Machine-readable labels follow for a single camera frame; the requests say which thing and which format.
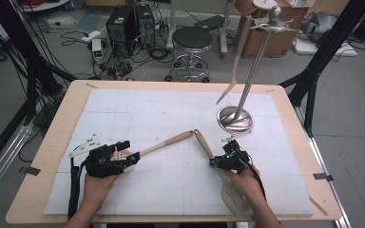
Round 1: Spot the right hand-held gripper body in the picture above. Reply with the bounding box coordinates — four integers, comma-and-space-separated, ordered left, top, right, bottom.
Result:
218, 135, 251, 175

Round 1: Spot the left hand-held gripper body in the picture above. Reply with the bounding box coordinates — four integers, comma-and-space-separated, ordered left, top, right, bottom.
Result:
68, 134, 126, 179

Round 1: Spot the beige slotted spatula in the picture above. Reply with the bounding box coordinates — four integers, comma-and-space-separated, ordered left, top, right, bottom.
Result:
193, 128, 252, 217

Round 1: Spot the metal utensil stand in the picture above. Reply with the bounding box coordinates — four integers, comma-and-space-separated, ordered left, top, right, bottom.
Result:
216, 5, 298, 135

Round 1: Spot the beige perforated skimmer spoon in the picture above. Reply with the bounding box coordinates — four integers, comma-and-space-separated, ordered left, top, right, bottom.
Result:
108, 130, 195, 174

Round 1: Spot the beige solid spatula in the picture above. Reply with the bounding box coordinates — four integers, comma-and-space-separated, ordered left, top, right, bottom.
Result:
216, 15, 253, 105

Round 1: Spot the person's right hand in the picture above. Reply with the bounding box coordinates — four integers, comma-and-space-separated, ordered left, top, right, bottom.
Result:
221, 166, 264, 203

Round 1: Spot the person's left hand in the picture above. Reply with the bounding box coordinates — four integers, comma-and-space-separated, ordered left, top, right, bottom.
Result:
83, 172, 122, 208

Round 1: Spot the white foam mat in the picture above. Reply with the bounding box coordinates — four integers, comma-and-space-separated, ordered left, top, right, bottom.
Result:
43, 87, 316, 217

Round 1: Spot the black tape strip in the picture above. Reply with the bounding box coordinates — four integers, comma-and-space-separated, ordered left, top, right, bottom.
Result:
18, 165, 42, 177
313, 173, 335, 182

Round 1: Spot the white device with green display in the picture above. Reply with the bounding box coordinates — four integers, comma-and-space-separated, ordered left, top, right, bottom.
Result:
91, 38, 104, 65

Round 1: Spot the cardboard box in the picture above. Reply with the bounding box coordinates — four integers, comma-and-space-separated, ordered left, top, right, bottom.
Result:
234, 0, 298, 60

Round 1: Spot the white power strip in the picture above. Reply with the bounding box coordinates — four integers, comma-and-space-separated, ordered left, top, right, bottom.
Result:
81, 29, 103, 43

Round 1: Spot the black round stool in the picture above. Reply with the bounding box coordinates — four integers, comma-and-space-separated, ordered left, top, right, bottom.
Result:
164, 26, 214, 84

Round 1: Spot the large black computer tower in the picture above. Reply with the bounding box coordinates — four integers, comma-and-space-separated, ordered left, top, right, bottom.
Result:
106, 5, 137, 60

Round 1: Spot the grey metal stand leg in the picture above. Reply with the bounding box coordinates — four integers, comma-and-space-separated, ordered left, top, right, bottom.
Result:
220, 0, 233, 60
167, 0, 179, 50

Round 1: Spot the slim black computer tower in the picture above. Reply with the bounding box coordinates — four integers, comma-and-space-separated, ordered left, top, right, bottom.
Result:
134, 3, 156, 50

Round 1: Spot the white platform board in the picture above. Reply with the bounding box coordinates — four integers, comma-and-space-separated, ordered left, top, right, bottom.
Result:
293, 37, 359, 58

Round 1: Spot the black flat device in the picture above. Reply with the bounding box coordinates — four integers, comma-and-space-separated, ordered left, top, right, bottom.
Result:
194, 14, 226, 31

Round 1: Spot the grey bag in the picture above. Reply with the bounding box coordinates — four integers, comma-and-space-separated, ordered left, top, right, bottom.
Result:
300, 11, 338, 42

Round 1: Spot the white round table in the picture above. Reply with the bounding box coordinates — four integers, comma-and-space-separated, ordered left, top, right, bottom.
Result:
22, 0, 70, 13

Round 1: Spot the black gripper strap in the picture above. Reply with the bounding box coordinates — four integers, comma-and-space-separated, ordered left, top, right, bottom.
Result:
67, 157, 81, 219

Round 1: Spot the tangle of floor cables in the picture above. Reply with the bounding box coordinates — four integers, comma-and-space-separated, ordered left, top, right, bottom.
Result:
60, 28, 175, 82

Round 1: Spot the aluminium rail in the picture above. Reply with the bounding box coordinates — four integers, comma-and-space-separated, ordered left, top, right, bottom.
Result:
0, 123, 34, 207
307, 136, 353, 228

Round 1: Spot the black frame with cables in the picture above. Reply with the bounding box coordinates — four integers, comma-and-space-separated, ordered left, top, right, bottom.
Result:
0, 0, 77, 127

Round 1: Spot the black frame post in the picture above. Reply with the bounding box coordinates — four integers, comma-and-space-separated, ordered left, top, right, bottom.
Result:
279, 0, 365, 138

